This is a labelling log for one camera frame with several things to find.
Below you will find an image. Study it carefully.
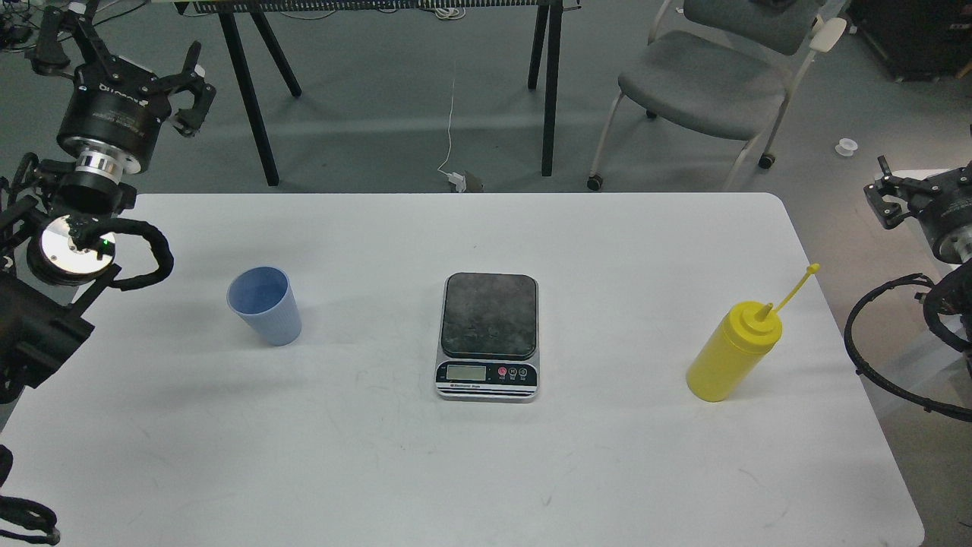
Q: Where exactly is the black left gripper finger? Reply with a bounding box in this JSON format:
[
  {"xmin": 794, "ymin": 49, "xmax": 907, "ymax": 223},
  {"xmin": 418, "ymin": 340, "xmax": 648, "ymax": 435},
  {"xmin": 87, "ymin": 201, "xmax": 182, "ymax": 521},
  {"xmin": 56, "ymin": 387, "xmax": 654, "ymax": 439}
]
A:
[
  {"xmin": 157, "ymin": 41, "xmax": 216, "ymax": 138},
  {"xmin": 27, "ymin": 6, "xmax": 101, "ymax": 80}
]

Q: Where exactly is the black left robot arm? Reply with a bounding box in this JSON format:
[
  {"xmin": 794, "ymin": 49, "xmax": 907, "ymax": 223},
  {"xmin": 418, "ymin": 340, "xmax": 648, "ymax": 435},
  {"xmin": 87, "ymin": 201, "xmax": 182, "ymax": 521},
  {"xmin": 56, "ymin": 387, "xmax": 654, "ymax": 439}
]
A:
[{"xmin": 1, "ymin": 1, "xmax": 216, "ymax": 406}]

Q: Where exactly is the black trestle table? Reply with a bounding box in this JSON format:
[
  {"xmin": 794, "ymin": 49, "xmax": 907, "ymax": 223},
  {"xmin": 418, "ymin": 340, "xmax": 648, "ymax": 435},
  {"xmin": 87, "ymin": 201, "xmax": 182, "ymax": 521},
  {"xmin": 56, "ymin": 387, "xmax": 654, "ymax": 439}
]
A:
[{"xmin": 175, "ymin": 1, "xmax": 580, "ymax": 189}]

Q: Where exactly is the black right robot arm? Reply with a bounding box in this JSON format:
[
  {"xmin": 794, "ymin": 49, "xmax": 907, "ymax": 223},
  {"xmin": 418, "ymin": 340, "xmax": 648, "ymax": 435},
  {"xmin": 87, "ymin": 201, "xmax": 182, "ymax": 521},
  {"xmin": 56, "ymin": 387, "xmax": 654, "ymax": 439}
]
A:
[{"xmin": 842, "ymin": 156, "xmax": 971, "ymax": 423}]

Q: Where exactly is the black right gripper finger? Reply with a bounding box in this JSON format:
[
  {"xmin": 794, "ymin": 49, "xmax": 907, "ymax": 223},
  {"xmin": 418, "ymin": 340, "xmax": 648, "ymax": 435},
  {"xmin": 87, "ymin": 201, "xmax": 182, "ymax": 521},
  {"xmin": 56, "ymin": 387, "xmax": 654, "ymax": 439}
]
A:
[{"xmin": 863, "ymin": 156, "xmax": 923, "ymax": 229}]

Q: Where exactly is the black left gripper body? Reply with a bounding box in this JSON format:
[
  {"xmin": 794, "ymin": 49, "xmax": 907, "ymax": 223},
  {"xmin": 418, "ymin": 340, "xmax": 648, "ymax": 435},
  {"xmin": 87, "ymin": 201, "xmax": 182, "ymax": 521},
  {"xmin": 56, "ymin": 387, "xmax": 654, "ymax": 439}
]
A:
[{"xmin": 56, "ymin": 58, "xmax": 172, "ymax": 174}]

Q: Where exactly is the blue ribbed plastic cup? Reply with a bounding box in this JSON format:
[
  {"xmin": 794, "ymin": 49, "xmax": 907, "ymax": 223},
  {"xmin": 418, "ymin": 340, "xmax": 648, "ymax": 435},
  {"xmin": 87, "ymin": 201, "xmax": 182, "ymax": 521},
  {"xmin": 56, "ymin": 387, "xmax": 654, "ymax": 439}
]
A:
[{"xmin": 226, "ymin": 266, "xmax": 303, "ymax": 346}]

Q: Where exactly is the digital kitchen scale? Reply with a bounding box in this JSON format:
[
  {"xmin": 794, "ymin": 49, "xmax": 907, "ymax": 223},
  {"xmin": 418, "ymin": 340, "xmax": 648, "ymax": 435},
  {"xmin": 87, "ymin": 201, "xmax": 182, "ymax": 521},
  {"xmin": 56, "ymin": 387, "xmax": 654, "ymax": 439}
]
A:
[{"xmin": 434, "ymin": 271, "xmax": 539, "ymax": 403}]

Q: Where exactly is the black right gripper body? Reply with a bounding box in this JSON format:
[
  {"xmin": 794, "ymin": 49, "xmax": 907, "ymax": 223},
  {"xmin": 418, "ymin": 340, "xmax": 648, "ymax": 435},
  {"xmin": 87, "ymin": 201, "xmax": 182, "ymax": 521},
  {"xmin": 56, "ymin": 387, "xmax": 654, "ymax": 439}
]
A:
[{"xmin": 910, "ymin": 166, "xmax": 971, "ymax": 264}]

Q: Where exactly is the small white spool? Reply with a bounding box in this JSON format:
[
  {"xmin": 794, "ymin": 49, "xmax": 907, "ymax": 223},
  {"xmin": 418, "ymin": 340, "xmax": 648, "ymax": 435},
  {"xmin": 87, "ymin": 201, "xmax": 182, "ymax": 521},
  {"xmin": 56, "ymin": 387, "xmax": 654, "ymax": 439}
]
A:
[{"xmin": 834, "ymin": 138, "xmax": 860, "ymax": 158}]

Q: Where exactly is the yellow squeeze bottle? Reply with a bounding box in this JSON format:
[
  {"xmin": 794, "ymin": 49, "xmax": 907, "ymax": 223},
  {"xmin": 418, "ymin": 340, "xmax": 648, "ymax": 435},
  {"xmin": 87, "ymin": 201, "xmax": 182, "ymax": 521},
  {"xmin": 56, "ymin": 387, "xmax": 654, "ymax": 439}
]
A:
[{"xmin": 685, "ymin": 263, "xmax": 822, "ymax": 403}]

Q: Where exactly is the black cabinet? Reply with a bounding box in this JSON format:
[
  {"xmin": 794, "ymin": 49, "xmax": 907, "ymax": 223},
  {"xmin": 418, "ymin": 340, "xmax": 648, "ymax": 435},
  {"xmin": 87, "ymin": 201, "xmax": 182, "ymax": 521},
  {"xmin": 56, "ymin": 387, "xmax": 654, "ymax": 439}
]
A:
[{"xmin": 847, "ymin": 1, "xmax": 971, "ymax": 83}]

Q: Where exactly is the grey office chair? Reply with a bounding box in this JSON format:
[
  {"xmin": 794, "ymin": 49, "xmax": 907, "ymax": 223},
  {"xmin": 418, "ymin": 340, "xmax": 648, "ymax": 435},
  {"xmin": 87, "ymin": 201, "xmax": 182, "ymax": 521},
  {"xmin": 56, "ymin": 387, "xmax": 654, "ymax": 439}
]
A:
[{"xmin": 587, "ymin": 1, "xmax": 848, "ymax": 191}]

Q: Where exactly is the white cable with plug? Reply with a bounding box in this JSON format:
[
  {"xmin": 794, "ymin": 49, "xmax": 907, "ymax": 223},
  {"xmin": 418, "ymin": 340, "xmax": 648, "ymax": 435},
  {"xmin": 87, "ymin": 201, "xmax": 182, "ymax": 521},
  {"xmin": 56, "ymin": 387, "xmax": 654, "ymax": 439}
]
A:
[{"xmin": 437, "ymin": 59, "xmax": 484, "ymax": 194}]

